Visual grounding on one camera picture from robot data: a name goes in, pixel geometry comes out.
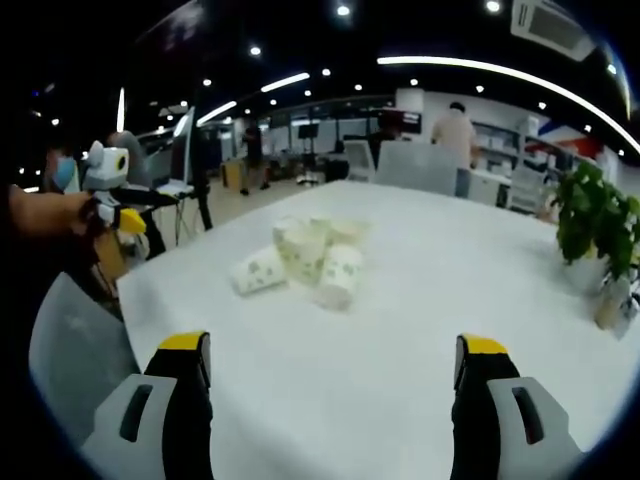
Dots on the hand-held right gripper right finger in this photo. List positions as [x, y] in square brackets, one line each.
[477, 400]

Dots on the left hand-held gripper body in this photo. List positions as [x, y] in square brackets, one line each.
[106, 172]

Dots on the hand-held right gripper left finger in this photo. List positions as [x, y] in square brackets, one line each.
[186, 400]

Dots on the green-patterned paper cup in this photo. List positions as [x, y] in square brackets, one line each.
[257, 272]
[341, 277]
[299, 252]
[350, 231]

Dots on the grey chair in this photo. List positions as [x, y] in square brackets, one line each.
[75, 350]
[417, 167]
[134, 160]

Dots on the cardboard box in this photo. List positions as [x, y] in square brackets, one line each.
[233, 175]

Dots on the white table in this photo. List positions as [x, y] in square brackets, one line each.
[400, 360]

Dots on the small beige bottle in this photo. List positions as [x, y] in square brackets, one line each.
[611, 305]

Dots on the green potted plant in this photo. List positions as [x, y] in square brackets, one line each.
[595, 220]

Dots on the long ceiling light strip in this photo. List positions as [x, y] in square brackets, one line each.
[500, 72]

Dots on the ceiling air conditioner vent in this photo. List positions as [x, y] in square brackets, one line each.
[552, 25]

